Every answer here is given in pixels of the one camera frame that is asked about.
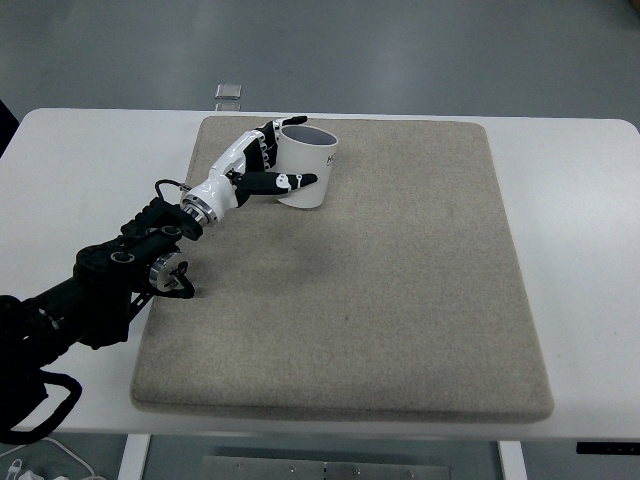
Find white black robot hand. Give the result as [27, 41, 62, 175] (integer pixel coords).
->
[181, 115, 318, 223]

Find white plastic cup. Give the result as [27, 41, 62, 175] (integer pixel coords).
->
[276, 125, 338, 209]

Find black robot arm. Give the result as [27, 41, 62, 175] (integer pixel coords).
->
[1, 116, 318, 375]

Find small clear floor plate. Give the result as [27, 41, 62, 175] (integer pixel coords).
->
[214, 83, 242, 112]

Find beige felt mat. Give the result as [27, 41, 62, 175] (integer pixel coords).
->
[131, 119, 554, 423]

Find black table control panel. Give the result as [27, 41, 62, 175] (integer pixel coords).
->
[576, 442, 640, 456]

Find metal base plate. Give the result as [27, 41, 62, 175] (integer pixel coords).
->
[200, 456, 451, 480]

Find black sleeved cable loop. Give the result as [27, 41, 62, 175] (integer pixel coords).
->
[0, 367, 83, 446]

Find white table leg frame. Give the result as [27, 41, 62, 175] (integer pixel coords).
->
[117, 434, 151, 480]

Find white cable on floor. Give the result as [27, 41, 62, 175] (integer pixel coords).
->
[0, 436, 101, 480]

